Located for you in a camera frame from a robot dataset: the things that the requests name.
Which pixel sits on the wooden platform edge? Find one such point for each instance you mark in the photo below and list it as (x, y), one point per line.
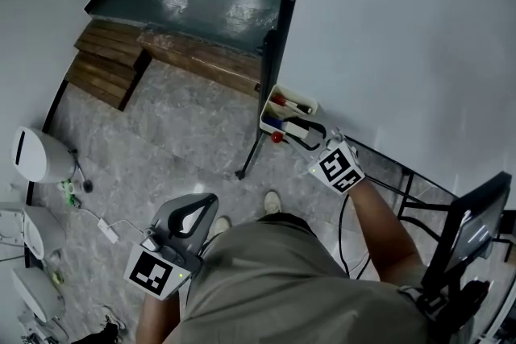
(201, 60)

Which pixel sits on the black chest-mounted monitor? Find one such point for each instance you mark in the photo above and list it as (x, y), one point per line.
(467, 233)

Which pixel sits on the person's left forearm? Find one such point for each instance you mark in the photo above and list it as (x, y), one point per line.
(157, 322)

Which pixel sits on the dark wooden steps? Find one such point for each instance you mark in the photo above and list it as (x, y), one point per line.
(105, 64)

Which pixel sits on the person's right white shoe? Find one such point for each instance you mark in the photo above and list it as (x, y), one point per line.
(272, 201)

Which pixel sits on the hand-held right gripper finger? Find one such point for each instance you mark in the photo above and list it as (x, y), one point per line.
(302, 152)
(320, 133)

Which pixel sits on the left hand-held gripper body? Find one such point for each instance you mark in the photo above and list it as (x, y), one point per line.
(151, 272)

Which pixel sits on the green small object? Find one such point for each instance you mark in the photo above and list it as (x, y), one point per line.
(69, 193)

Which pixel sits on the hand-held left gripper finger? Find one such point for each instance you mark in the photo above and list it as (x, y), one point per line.
(205, 229)
(161, 213)

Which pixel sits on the person's right forearm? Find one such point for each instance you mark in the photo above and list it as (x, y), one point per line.
(383, 229)

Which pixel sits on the black round plug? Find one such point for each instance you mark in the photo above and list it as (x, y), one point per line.
(87, 186)

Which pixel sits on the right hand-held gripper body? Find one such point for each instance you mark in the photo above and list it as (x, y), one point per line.
(334, 169)

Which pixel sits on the person's left white shoe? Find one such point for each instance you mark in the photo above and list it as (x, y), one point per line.
(221, 225)

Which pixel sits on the red capped marker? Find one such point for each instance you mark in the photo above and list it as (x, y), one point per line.
(288, 104)

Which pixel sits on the person's olive shirt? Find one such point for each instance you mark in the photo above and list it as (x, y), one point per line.
(282, 286)

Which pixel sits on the red round magnet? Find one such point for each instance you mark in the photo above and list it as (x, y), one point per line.
(277, 137)

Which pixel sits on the white plastic block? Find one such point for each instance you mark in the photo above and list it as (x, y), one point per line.
(294, 129)

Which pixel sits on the whiteboard on black stand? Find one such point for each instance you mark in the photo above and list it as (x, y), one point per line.
(403, 32)

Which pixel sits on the white round appliance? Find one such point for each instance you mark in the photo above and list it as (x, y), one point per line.
(36, 157)

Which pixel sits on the person's white shoe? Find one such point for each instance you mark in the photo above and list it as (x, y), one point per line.
(221, 225)
(272, 201)

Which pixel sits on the white plastic shell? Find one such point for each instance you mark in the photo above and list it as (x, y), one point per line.
(36, 290)

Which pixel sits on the black monitor mount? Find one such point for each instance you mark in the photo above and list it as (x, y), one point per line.
(463, 306)

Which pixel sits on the white marker holder tray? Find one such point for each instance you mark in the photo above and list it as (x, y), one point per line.
(268, 109)

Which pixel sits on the person's black trousers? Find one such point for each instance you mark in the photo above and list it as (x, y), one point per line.
(282, 219)

